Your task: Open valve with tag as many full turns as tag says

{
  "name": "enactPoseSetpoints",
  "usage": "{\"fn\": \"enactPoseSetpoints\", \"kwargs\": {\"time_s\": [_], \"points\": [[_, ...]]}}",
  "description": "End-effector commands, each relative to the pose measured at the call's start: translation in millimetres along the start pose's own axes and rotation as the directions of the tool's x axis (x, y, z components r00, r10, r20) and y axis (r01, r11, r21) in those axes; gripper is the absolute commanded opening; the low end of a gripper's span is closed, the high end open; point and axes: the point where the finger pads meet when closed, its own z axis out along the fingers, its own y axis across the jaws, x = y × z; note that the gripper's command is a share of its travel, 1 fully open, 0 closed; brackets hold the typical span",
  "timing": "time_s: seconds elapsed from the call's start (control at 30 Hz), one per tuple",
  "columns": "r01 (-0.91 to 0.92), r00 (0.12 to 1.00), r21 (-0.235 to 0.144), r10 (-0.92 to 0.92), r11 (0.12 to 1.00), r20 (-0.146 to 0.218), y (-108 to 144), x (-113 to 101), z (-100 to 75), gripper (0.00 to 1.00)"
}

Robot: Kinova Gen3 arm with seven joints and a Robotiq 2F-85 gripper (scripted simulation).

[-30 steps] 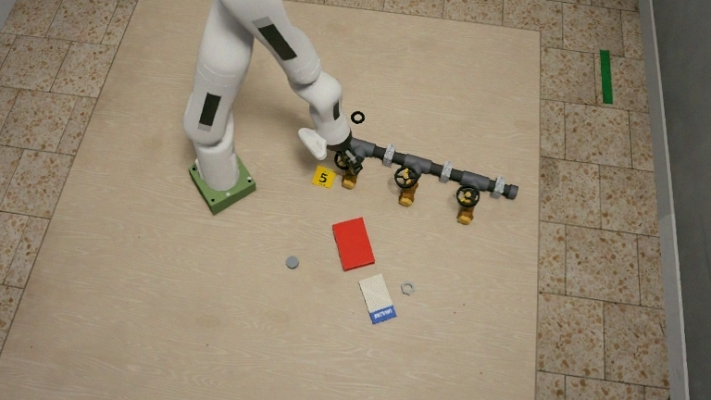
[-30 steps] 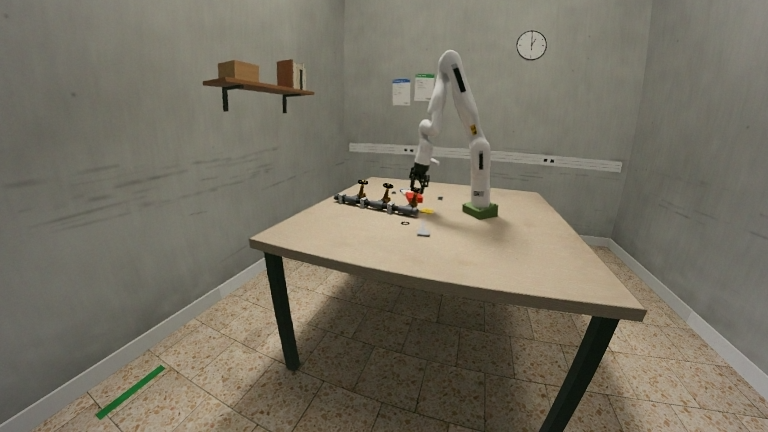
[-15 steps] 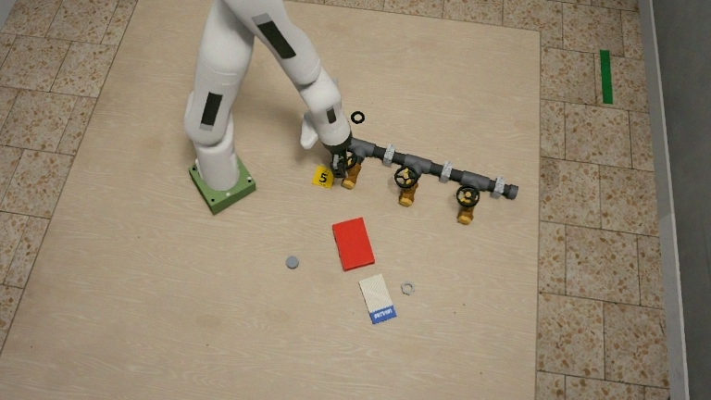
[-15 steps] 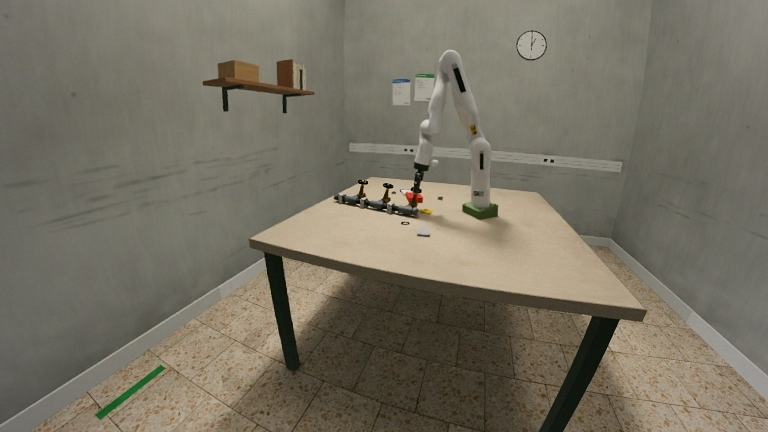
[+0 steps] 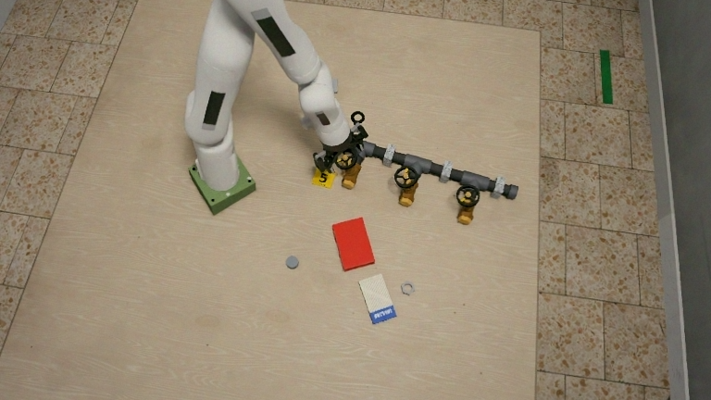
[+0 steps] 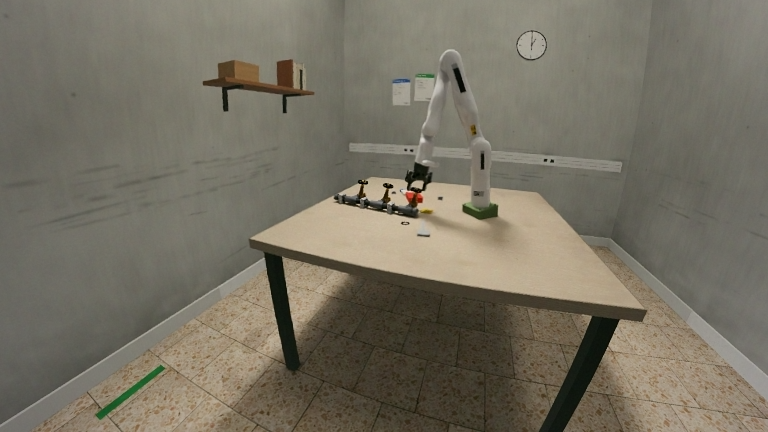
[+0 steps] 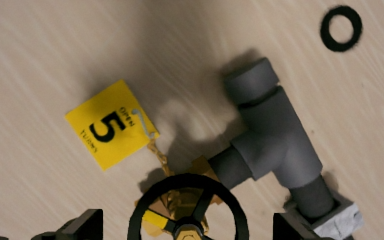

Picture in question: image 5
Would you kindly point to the black rubber ring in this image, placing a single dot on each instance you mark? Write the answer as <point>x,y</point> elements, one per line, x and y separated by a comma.
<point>359,113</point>

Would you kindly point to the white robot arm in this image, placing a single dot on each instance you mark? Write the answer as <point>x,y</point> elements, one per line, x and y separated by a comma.
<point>223,58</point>

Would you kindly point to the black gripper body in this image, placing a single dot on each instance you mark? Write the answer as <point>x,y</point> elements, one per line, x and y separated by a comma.
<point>330,150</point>

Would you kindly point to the grey pipe manifold with three valves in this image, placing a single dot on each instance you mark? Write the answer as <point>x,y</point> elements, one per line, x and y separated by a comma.
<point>414,166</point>

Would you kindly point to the grey round disc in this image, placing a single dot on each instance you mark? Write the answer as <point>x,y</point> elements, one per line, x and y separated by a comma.
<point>292,262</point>

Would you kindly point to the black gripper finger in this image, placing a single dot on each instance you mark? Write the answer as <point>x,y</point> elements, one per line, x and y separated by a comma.
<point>358,138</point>
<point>321,161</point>

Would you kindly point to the red flat rectangular block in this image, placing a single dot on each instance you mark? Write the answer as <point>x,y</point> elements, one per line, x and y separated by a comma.
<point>353,244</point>

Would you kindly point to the small grey hex nut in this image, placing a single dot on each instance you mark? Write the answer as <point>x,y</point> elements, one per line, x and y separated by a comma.
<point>407,283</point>

